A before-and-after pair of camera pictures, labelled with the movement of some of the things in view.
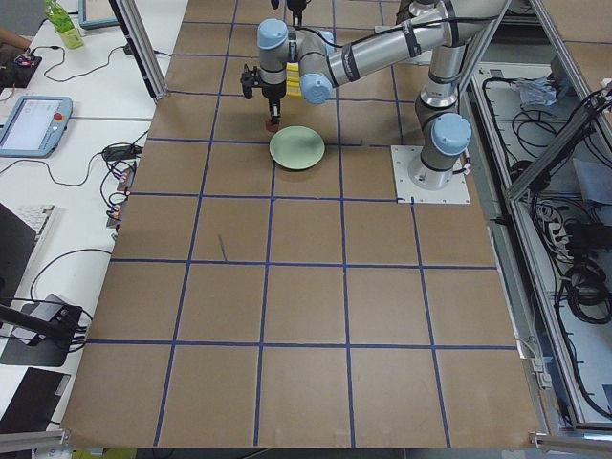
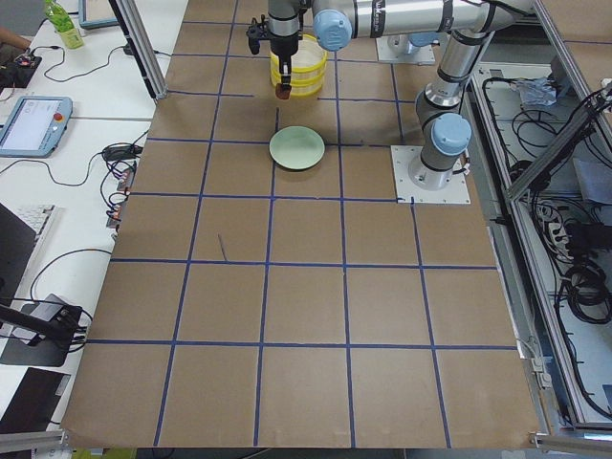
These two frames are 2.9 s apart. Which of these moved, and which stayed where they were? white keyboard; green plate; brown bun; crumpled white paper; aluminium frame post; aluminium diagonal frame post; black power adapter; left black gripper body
Moved: brown bun; left black gripper body
Stayed: black power adapter; aluminium diagonal frame post; green plate; aluminium frame post; white keyboard; crumpled white paper
